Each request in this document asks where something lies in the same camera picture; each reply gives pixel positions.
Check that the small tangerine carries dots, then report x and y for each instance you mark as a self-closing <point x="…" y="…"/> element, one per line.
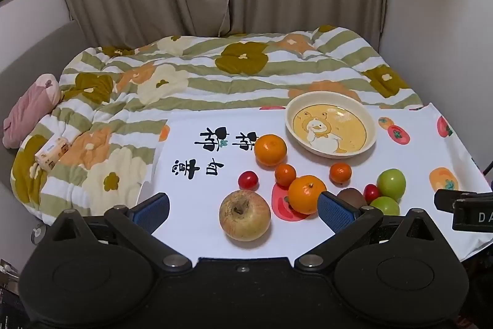
<point x="340" y="173"/>
<point x="285" y="175"/>

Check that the green striped flower blanket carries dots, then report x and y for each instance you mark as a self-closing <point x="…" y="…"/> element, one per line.
<point x="231" y="82"/>

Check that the large orange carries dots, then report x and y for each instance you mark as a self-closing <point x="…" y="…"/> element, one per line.
<point x="270" y="150"/>

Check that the white persimmon print tablecloth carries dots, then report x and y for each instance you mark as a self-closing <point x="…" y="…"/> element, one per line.
<point x="200" y="205"/>

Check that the yellow red apple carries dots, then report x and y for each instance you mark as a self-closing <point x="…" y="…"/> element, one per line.
<point x="245" y="217"/>

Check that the green apple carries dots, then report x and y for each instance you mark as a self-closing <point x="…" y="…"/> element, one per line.
<point x="391" y="184"/>
<point x="385" y="206"/>

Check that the cream duck print bowl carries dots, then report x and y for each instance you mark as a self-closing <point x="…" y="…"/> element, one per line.
<point x="335" y="132"/>

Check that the medium orange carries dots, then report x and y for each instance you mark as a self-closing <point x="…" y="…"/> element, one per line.
<point x="306" y="194"/>

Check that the tissue packet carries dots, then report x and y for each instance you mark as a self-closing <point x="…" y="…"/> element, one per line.
<point x="52" y="153"/>

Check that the red cherry tomato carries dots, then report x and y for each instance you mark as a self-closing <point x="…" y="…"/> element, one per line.
<point x="372" y="193"/>
<point x="247" y="180"/>

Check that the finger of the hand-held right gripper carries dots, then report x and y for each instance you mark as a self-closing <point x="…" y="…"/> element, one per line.
<point x="445" y="200"/>

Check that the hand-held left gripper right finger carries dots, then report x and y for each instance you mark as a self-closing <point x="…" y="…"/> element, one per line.
<point x="334" y="214"/>

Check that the brown kiwi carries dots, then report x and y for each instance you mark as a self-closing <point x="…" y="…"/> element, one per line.
<point x="351" y="198"/>

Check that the beige padded headboard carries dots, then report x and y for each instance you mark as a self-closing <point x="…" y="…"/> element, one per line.
<point x="30" y="55"/>

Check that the pink pillow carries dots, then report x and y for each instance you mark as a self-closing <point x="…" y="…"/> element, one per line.
<point x="30" y="105"/>

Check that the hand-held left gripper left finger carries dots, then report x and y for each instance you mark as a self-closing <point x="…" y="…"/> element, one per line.
<point x="154" y="214"/>

